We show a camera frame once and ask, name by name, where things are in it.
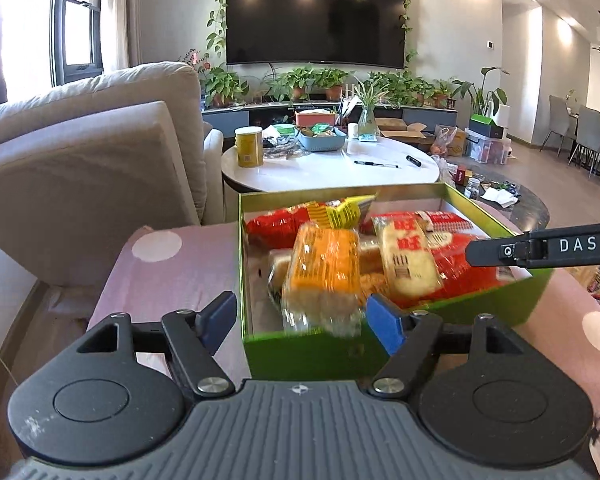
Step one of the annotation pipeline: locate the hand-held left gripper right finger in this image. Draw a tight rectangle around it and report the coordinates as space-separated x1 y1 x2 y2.
366 294 532 399

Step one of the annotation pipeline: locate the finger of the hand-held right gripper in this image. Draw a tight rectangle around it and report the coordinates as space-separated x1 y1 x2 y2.
465 230 532 269

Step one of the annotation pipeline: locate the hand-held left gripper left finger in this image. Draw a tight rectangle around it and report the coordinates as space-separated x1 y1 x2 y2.
75 291 239 399

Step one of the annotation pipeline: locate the rice cracker packet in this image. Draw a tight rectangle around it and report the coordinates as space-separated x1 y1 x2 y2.
374 217 445 301

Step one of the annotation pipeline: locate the sliced bread packet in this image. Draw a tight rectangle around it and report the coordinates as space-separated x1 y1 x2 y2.
267 237 383 337

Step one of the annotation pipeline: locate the green cardboard box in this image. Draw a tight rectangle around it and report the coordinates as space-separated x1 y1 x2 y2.
237 182 553 382

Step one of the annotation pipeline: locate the orange cracker packet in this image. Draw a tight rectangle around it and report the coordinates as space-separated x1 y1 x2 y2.
284 222 362 308

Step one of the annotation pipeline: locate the large red snack packet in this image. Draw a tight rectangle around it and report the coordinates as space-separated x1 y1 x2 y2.
372 211 513 309

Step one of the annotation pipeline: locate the dark round table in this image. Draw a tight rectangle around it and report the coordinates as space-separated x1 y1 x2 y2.
440 160 551 235

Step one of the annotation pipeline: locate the white crumpled tissue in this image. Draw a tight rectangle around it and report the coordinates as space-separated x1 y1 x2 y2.
480 187 520 207

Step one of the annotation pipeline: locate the clear plastic storage box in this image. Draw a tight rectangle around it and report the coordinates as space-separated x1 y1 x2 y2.
464 127 512 166

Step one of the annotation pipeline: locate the grey dining chair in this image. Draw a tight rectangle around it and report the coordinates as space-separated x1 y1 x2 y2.
539 95 572 154
568 106 600 179

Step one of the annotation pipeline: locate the yellow snack packet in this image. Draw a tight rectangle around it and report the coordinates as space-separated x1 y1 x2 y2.
325 194 379 231

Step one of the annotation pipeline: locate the plastic bag with fruit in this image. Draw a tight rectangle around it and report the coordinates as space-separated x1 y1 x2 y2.
430 126 458 157

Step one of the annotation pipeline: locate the green gift box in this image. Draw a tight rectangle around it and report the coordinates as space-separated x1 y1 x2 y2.
469 114 507 139

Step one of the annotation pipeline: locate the open cardboard box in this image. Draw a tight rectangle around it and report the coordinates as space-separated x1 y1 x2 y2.
375 117 429 147

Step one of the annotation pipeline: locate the tall leafy floor plant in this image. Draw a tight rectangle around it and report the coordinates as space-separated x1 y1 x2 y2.
452 65 511 122

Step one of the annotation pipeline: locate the white round table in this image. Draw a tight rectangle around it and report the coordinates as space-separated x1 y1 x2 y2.
221 135 441 196

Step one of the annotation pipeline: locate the potted green plant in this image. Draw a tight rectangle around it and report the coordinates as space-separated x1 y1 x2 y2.
429 79 454 109
314 67 349 103
205 67 249 109
280 67 314 102

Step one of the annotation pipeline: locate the yellow can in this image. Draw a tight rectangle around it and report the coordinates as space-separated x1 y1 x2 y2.
234 126 265 168

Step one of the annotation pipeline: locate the glass vase with plant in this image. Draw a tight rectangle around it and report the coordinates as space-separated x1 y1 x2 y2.
352 77 387 141

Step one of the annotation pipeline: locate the blue plastic basket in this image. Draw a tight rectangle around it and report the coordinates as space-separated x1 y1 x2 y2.
297 126 348 152

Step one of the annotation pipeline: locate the beige sofa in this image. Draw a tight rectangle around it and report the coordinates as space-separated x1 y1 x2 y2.
0 60 226 288

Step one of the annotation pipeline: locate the dark television cabinet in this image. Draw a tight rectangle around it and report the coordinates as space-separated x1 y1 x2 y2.
202 102 458 137

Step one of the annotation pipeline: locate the pink storage box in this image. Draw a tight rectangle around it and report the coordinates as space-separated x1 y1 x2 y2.
294 109 337 128

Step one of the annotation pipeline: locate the red flower decoration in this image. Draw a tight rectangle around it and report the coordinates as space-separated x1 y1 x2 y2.
177 49 212 92

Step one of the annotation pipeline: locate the hanging vine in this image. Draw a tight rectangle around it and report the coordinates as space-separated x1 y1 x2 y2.
206 0 242 57

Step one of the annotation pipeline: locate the window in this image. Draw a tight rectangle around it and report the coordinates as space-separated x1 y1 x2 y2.
50 0 106 87

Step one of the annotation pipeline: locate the wall television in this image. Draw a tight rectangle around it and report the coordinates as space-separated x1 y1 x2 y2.
225 0 408 70

